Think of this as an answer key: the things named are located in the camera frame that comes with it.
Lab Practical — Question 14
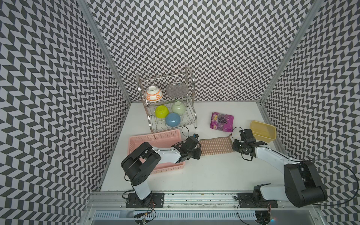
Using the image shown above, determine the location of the metal dish rack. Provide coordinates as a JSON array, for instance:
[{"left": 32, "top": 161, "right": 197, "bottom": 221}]
[{"left": 136, "top": 65, "right": 198, "bottom": 133}]

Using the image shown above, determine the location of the lime green bowl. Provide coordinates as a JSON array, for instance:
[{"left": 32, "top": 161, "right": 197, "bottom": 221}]
[{"left": 155, "top": 105, "right": 170, "bottom": 119}]

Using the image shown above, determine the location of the yellow plastic tray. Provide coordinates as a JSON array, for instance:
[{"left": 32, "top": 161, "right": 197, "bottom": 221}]
[{"left": 250, "top": 121, "right": 277, "bottom": 143}]

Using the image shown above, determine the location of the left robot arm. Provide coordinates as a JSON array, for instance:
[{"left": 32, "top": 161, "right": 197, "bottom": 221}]
[{"left": 121, "top": 134, "right": 202, "bottom": 200}]

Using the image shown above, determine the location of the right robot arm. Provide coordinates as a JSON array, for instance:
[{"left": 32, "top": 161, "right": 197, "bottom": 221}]
[{"left": 232, "top": 128, "right": 328, "bottom": 208}]

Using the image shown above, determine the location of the pink plastic basket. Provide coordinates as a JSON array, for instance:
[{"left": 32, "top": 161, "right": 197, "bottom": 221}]
[{"left": 127, "top": 129, "right": 185, "bottom": 174}]

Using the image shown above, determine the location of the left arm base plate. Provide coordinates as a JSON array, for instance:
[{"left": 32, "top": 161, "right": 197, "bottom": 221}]
[{"left": 126, "top": 192, "right": 165, "bottom": 209}]

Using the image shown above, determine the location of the striped brown dishcloth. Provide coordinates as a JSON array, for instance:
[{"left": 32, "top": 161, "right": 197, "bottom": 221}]
[{"left": 199, "top": 136, "right": 233, "bottom": 156}]

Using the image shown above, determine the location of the blue bowl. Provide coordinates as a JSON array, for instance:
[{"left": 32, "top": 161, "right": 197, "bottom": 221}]
[{"left": 166, "top": 112, "right": 181, "bottom": 127}]

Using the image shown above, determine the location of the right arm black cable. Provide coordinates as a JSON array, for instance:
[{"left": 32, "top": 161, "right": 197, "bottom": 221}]
[{"left": 312, "top": 158, "right": 360, "bottom": 206}]

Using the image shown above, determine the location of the purple snack bag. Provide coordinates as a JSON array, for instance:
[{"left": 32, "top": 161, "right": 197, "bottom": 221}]
[{"left": 210, "top": 112, "right": 234, "bottom": 133}]

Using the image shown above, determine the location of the aluminium front rail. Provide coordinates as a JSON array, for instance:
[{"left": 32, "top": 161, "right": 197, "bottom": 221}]
[{"left": 84, "top": 191, "right": 324, "bottom": 212}]

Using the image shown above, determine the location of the white orange patterned bowl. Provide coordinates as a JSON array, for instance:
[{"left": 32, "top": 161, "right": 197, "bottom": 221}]
[{"left": 145, "top": 86, "right": 163, "bottom": 102}]

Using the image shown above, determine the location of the grey patterned plate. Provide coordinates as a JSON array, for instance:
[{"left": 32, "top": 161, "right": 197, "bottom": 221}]
[{"left": 166, "top": 82, "right": 188, "bottom": 99}]

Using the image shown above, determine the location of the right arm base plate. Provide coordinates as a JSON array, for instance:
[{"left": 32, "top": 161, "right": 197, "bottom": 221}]
[{"left": 234, "top": 192, "right": 278, "bottom": 209}]

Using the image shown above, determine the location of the pale green bowl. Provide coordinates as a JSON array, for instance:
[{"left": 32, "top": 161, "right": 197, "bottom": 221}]
[{"left": 171, "top": 101, "right": 187, "bottom": 115}]

